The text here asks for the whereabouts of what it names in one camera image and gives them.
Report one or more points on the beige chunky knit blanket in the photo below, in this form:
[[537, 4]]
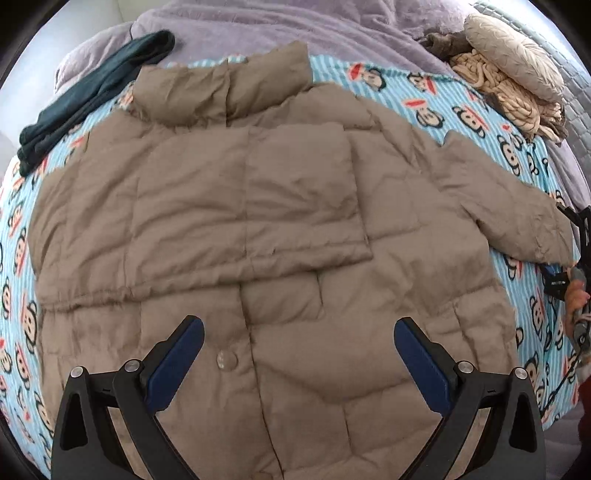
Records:
[[512, 101]]

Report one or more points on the blue striped monkey print blanket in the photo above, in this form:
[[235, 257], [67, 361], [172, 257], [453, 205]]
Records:
[[401, 87]]

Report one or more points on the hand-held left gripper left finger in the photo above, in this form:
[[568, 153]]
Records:
[[178, 355]]

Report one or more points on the dark teal garment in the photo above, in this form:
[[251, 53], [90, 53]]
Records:
[[92, 87]]

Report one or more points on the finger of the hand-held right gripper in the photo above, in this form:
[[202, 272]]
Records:
[[547, 268], [571, 214]]

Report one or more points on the brown cloth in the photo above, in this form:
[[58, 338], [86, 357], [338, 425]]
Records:
[[443, 44]]

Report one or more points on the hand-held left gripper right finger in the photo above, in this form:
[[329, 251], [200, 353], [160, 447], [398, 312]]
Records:
[[425, 364]]

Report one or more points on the tan puffer jacket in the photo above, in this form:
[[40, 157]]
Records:
[[231, 207]]

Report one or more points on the purple fleece comforter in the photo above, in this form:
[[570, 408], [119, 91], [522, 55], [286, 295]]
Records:
[[323, 23]]

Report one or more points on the person's right hand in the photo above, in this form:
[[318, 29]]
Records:
[[576, 300]]

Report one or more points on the grey quilted headboard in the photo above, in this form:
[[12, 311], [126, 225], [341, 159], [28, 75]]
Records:
[[577, 92]]

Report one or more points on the beige round pillow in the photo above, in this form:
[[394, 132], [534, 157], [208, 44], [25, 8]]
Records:
[[508, 50]]

